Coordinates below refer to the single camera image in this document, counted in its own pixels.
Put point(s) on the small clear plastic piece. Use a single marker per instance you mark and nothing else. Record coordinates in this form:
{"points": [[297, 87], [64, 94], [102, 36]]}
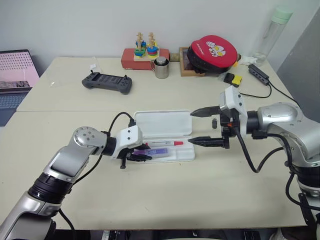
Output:
{"points": [[53, 83]]}

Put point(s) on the grey laptop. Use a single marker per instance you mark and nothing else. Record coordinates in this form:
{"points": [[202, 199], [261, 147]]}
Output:
{"points": [[15, 82]]}

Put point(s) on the stainless steel mug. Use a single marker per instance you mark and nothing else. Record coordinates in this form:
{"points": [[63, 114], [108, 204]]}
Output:
{"points": [[162, 68]]}

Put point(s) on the small black block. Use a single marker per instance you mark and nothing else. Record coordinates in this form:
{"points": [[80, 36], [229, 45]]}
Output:
{"points": [[228, 78]]}

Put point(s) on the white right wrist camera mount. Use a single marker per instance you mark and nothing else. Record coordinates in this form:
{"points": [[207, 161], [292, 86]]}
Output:
{"points": [[235, 100]]}

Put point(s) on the small yellow block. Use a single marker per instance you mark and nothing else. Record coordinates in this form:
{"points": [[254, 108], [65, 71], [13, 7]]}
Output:
{"points": [[237, 81]]}

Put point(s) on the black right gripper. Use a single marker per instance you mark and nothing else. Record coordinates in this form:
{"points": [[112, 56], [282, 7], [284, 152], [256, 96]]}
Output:
{"points": [[228, 125]]}

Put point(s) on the red cardboard box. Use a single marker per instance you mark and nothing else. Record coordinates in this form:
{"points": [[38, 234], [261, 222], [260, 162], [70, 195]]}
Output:
{"points": [[128, 61]]}

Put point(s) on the small white tag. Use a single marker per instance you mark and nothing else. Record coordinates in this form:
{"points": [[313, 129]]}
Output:
{"points": [[93, 66]]}

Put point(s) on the black usb hub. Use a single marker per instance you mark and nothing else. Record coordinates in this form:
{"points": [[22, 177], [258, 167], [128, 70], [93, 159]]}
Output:
{"points": [[258, 73]]}

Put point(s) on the wooden colourful stacking toy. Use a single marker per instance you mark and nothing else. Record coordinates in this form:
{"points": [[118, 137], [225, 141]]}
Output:
{"points": [[146, 51]]}

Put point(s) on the red black round case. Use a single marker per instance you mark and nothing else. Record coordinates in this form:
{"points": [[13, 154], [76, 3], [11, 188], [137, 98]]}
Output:
{"points": [[212, 53]]}

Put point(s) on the purple marker with label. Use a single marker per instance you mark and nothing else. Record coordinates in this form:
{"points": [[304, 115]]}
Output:
{"points": [[157, 151]]}

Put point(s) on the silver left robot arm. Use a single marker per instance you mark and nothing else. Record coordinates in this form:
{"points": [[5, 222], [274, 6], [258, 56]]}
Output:
{"points": [[62, 165]]}

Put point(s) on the white plastic pencil case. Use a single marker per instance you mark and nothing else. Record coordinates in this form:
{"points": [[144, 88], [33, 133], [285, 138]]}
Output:
{"points": [[162, 125]]}

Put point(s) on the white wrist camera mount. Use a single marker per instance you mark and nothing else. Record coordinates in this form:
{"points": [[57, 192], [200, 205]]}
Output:
{"points": [[235, 100], [128, 136]]}

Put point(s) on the clear bottle with green lid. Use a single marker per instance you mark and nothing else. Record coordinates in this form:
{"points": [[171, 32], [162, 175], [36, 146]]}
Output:
{"points": [[271, 37]]}

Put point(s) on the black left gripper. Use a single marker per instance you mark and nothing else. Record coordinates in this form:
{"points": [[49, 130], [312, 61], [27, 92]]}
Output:
{"points": [[128, 152]]}

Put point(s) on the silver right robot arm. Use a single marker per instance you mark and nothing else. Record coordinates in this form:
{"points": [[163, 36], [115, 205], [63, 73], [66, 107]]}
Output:
{"points": [[282, 120]]}

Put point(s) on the small black cap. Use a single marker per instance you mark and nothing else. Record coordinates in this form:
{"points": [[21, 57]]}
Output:
{"points": [[214, 124]]}

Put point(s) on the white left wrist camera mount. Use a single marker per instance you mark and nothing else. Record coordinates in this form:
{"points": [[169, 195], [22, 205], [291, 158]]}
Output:
{"points": [[128, 136]]}

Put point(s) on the red capped white marker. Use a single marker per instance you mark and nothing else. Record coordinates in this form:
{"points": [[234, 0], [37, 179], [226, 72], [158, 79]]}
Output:
{"points": [[165, 143]]}

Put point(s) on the crumpled white tissue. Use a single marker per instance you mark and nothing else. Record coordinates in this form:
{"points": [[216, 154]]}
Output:
{"points": [[247, 60]]}

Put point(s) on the dark grey game controller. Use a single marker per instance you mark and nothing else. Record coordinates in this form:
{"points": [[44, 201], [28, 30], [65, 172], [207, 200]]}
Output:
{"points": [[107, 82]]}

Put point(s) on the brown wooden box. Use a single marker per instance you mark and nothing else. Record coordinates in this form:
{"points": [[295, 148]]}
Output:
{"points": [[185, 67]]}

